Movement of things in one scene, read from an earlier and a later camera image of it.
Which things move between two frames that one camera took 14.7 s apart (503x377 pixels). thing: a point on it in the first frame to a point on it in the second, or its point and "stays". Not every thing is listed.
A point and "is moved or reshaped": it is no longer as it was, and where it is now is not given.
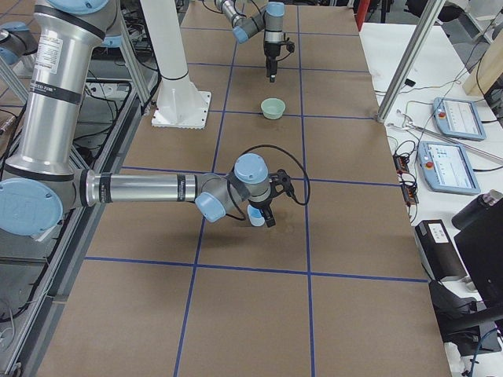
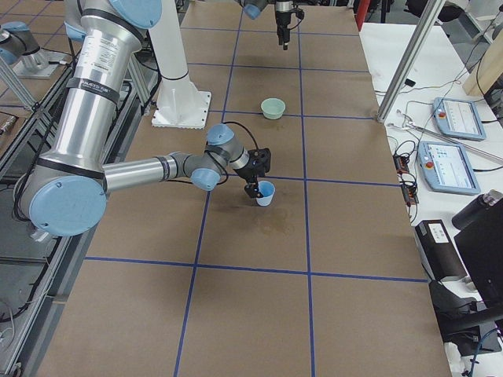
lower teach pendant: (446, 167) stays
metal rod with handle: (407, 125) stays
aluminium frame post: (410, 59) stays
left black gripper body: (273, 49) to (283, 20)
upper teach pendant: (459, 118) stays
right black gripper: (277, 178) to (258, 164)
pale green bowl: (273, 107) stays
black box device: (438, 251) stays
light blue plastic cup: (255, 216) is moved or reshaped
